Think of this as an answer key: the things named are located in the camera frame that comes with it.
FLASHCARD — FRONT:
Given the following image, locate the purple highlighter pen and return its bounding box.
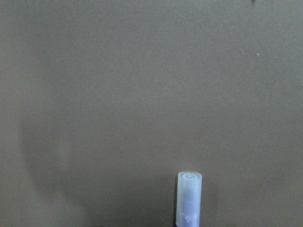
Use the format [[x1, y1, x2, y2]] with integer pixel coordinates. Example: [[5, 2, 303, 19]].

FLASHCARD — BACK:
[[175, 171, 203, 227]]

